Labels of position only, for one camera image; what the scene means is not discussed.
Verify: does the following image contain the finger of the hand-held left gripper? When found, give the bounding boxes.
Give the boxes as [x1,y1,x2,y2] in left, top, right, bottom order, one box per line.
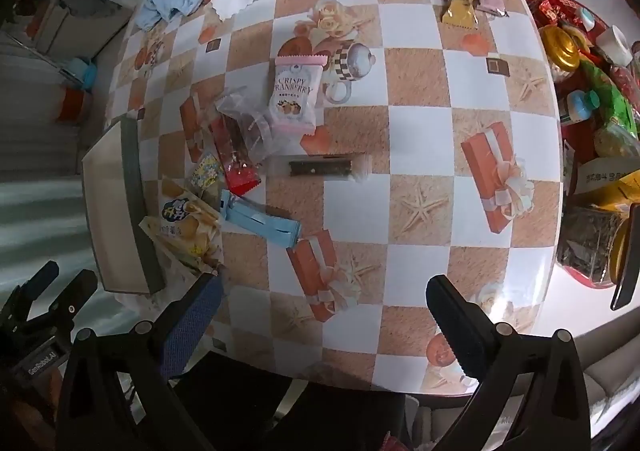
[0,261,60,328]
[25,270,98,338]

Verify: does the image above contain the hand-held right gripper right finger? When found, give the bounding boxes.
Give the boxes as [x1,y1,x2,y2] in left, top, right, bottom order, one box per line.
[425,274,593,451]

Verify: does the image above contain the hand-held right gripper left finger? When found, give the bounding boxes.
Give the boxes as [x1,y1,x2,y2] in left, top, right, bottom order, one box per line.
[54,268,226,451]

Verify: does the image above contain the grey-green cardboard box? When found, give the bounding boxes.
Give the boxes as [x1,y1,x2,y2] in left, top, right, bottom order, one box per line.
[81,117,166,295]

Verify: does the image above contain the light blue snack packet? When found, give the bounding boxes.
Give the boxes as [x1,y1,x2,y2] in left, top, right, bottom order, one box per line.
[219,189,302,248]

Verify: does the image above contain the red snack packet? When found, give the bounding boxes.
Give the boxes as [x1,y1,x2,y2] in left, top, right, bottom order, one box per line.
[209,116,262,196]

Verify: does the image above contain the small patterned candy packet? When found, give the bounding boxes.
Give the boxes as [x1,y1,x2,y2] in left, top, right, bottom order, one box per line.
[187,151,223,192]

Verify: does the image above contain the clear packet with dark bar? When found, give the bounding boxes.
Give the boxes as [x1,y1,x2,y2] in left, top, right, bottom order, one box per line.
[265,153,373,182]

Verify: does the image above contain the clear packet with brown snack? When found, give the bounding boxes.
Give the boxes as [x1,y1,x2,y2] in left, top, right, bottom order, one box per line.
[215,87,275,164]

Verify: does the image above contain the clear bag of dark leaves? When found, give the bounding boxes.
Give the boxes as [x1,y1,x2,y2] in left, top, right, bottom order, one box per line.
[556,206,623,284]

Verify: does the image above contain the orange and white stool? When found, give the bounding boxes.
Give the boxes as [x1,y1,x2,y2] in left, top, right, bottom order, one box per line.
[55,86,93,124]

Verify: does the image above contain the black flat bar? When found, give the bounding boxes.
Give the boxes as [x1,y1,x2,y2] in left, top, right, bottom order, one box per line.
[610,203,640,312]

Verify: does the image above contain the white paper carton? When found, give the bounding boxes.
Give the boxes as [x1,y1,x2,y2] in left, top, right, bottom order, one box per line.
[570,158,636,204]

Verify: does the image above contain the blue plastic container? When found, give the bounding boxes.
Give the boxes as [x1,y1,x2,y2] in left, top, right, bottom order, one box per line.
[67,57,97,90]

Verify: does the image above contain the checkered printed tablecloth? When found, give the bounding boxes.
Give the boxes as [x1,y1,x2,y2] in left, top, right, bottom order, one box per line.
[102,0,563,392]

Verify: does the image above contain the small bottle with blue cap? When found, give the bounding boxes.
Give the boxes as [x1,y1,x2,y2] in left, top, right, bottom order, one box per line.
[559,90,601,126]

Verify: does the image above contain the large green snack bag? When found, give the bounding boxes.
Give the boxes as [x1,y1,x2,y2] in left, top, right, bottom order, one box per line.
[580,58,640,136]

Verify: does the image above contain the gold tin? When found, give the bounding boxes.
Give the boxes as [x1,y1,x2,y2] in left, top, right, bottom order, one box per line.
[542,26,581,82]

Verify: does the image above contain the white lidded jar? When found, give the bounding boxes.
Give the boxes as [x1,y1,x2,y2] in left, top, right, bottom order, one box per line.
[595,25,633,66]

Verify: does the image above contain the red tray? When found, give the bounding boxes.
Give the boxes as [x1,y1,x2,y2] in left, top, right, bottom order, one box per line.
[525,0,640,289]

